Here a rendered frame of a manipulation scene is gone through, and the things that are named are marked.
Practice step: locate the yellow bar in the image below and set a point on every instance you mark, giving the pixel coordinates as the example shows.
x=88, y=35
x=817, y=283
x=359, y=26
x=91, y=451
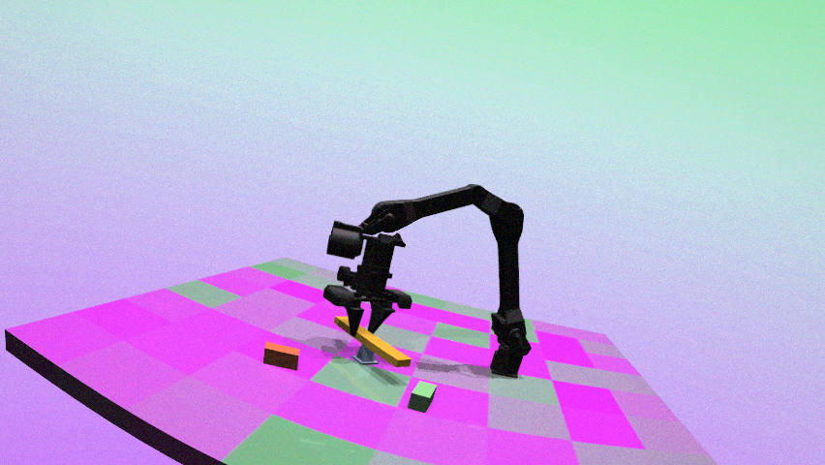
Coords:
x=374, y=343

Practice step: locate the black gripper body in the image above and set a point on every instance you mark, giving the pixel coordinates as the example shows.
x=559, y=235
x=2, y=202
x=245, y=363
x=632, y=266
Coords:
x=370, y=287

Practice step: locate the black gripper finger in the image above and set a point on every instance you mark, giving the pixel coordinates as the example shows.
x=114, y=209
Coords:
x=378, y=316
x=355, y=315

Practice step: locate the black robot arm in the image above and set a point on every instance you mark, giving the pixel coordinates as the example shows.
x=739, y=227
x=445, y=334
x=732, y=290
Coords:
x=506, y=220

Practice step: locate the small green cube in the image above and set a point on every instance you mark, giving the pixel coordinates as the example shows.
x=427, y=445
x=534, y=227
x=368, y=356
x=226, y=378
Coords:
x=422, y=396

